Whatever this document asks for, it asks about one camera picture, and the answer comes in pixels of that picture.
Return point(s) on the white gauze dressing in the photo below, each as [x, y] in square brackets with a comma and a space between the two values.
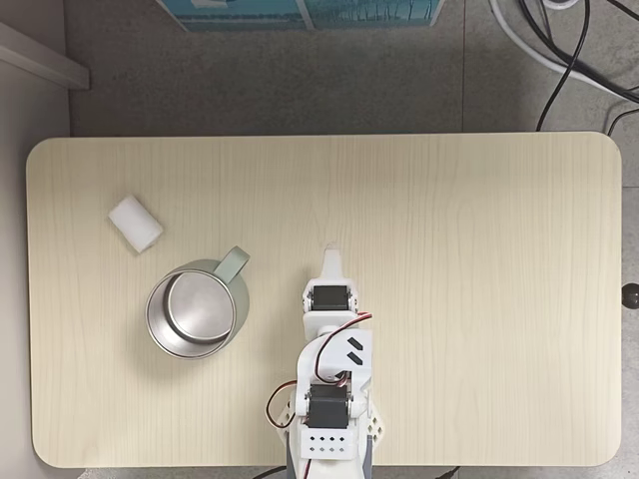
[135, 223]

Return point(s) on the sage green steel mug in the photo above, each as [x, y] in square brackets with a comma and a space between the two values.
[197, 308]

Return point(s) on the grey table clamp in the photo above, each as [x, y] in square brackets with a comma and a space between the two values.
[368, 456]

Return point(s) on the teal printed box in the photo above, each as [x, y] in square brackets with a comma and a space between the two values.
[234, 14]
[372, 12]

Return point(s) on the black round knob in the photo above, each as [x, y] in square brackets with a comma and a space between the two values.
[631, 296]

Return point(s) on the white shelf ledge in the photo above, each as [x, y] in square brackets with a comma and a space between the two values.
[45, 60]

